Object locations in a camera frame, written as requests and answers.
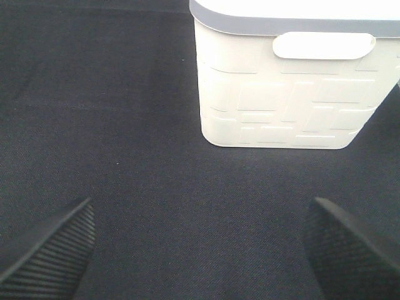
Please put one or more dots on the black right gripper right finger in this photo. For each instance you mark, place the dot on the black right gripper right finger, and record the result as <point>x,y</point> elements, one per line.
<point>349,259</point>

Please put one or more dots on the white storage bin grey rim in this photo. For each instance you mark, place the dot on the white storage bin grey rim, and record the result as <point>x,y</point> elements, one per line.
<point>293,74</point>

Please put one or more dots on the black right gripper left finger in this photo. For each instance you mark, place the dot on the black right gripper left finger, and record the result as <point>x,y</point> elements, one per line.
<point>50,259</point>

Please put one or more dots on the black table cloth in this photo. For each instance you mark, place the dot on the black table cloth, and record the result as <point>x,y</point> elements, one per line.
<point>99,99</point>

